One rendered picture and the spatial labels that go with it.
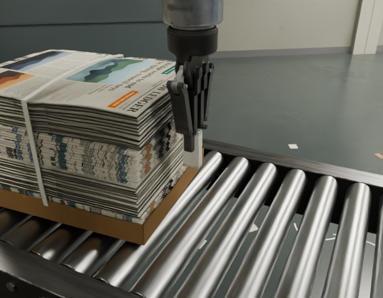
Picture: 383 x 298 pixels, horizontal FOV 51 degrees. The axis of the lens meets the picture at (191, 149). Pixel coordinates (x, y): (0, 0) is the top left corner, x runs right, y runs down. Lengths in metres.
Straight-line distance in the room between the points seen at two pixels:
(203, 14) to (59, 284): 0.43
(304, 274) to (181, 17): 0.41
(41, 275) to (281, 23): 4.59
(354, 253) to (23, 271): 0.52
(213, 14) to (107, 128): 0.22
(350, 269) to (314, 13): 4.60
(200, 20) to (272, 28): 4.43
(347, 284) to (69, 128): 0.47
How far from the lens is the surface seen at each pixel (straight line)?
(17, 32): 4.81
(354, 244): 0.73
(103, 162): 0.62
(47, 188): 0.71
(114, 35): 4.67
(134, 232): 0.66
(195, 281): 0.62
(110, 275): 0.64
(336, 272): 0.67
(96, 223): 0.69
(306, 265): 0.67
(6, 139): 0.73
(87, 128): 0.60
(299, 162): 0.93
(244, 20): 4.87
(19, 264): 0.69
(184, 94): 0.58
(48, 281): 0.65
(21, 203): 0.78
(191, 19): 0.57
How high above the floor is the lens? 1.24
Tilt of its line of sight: 28 degrees down
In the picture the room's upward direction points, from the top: straight up
